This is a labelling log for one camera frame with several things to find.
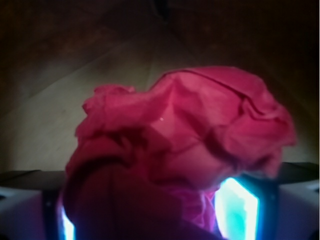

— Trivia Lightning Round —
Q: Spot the red paper ball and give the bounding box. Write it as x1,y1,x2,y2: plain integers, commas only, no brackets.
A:
62,66,296,240

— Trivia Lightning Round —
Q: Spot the crumpled brown paper bag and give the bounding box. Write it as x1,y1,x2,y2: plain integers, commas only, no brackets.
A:
0,0,320,172

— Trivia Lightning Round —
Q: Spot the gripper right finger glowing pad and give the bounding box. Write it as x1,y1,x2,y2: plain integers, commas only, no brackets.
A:
214,162,320,240

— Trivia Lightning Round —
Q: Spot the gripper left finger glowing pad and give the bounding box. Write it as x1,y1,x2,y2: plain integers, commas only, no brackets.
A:
0,170,75,240

